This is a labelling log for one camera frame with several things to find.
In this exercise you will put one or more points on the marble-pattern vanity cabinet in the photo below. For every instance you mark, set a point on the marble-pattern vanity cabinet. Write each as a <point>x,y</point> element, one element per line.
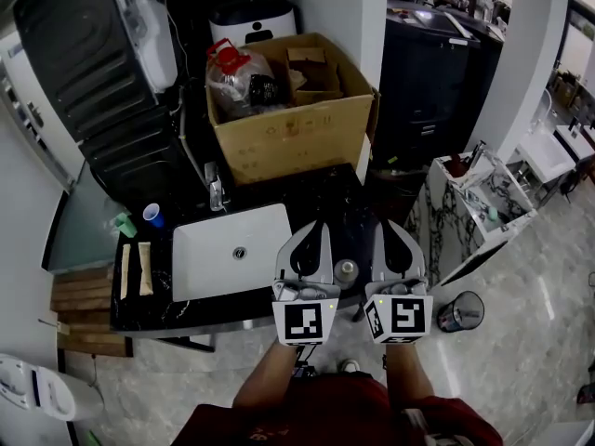
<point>446,221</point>

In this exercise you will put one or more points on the thin beige packet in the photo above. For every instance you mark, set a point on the thin beige packet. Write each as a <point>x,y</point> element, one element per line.
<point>125,272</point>

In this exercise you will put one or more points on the person's left forearm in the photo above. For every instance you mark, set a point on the person's left forearm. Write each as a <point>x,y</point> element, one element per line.
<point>269,374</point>

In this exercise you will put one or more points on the slim angled chrome faucet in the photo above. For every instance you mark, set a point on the slim angled chrome faucet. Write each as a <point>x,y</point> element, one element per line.
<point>478,152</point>

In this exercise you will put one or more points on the small green sponge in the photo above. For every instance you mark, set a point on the small green sponge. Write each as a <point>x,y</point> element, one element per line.
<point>493,213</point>

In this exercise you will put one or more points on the beige tube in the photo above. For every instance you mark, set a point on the beige tube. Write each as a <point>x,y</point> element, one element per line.
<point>145,267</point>

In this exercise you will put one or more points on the large cardboard box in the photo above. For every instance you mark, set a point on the large cardboard box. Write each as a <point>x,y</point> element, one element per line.
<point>297,147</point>

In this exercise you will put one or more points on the person's right forearm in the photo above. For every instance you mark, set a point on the person's right forearm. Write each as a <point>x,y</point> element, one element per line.
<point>409,372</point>

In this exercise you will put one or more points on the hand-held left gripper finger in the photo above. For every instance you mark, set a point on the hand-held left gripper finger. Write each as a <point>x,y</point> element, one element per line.
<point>327,267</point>
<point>282,267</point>

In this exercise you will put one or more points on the green item on floor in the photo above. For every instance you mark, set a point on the green item on floor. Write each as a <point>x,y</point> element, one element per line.
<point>93,438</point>

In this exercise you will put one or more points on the tall chrome faucet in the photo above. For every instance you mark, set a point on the tall chrome faucet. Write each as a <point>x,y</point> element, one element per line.
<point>215,188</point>

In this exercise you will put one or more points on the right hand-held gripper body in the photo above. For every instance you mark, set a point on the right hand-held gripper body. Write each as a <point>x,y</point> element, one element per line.
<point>406,316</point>

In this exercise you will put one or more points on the person's red shirt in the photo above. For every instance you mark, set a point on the person's red shirt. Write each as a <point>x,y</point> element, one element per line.
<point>334,416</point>

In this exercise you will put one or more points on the black cabinet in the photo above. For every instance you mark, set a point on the black cabinet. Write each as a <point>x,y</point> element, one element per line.
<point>427,86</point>

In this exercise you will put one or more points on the black marble counter table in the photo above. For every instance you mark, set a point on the black marble counter table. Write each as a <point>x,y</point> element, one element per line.
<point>325,193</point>

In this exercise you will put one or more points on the white plastic appliance panel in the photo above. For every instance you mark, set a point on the white plastic appliance panel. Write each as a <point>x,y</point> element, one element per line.
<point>153,44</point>

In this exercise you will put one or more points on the clear jug with red cap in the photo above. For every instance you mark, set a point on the clear jug with red cap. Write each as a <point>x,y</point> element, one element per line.
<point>232,82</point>

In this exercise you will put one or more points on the wooden pallet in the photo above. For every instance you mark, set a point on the wooden pallet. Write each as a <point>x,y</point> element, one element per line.
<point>83,305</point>

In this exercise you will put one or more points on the black ribbed metal appliance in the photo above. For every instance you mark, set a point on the black ribbed metal appliance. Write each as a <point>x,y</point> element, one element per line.
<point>83,49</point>
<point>139,165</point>

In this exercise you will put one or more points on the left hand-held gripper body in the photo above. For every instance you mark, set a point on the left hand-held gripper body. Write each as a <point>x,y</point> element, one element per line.
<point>302,318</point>

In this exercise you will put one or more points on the white rectangular sink basin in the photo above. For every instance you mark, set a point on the white rectangular sink basin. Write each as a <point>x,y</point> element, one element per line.
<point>209,258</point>

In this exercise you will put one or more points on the white framed door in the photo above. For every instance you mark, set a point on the white framed door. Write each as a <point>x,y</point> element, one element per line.
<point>28,119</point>

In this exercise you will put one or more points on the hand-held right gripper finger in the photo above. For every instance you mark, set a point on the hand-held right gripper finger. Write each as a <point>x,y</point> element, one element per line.
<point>377,267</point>
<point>419,270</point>

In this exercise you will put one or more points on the white round appliance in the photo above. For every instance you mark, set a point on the white round appliance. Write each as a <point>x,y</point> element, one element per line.
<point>251,21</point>

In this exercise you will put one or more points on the small brown cardboard box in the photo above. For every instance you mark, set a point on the small brown cardboard box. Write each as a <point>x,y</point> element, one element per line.
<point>316,77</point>

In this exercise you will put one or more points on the blue plastic cup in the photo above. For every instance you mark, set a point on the blue plastic cup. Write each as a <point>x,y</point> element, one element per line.
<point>153,215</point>

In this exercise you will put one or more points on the white toilet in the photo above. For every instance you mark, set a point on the white toilet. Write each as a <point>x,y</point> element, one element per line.
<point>51,388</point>

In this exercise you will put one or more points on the small clear glass bottle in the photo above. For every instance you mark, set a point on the small clear glass bottle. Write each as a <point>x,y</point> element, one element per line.
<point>346,272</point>

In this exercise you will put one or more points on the green plastic cup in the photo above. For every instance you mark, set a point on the green plastic cup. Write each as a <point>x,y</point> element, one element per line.
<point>125,226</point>

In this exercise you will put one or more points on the person's white shoe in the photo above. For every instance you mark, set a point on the person's white shoe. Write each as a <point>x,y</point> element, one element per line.
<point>348,366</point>

